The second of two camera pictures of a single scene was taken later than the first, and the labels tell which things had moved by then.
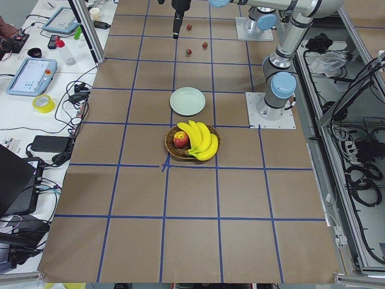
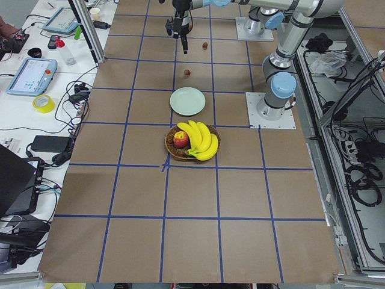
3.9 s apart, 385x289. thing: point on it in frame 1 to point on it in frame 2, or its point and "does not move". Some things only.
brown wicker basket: (182, 152) does not move
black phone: (52, 44) does not move
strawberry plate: (189, 52) to (187, 73)
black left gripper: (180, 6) does not move
